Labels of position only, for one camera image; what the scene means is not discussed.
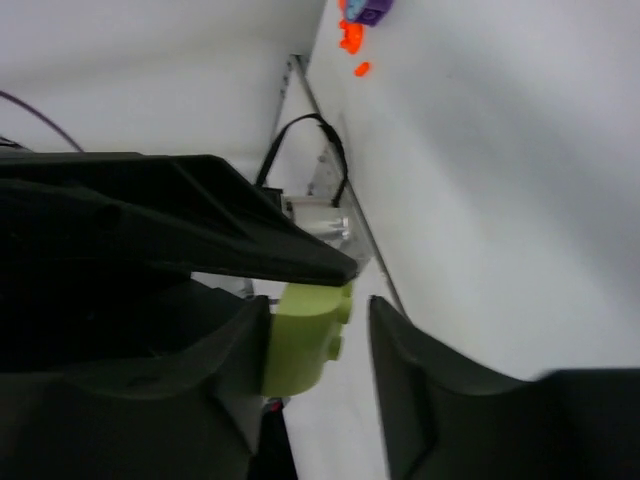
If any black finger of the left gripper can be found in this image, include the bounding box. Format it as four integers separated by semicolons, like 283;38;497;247
1;153;358;286

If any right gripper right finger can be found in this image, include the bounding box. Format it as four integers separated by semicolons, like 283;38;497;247
368;296;639;479

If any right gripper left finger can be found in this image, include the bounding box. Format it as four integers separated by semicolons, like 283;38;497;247
1;281;271;479

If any green lego brick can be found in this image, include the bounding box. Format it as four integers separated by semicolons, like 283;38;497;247
262;283;353;397

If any small orange lego piece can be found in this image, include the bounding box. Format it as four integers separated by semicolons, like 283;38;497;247
354;61;372;78

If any orange round lego piece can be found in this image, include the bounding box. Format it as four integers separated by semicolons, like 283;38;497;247
339;19;365;55

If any purple round lego piece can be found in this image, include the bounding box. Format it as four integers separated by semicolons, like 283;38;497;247
341;0;394;26

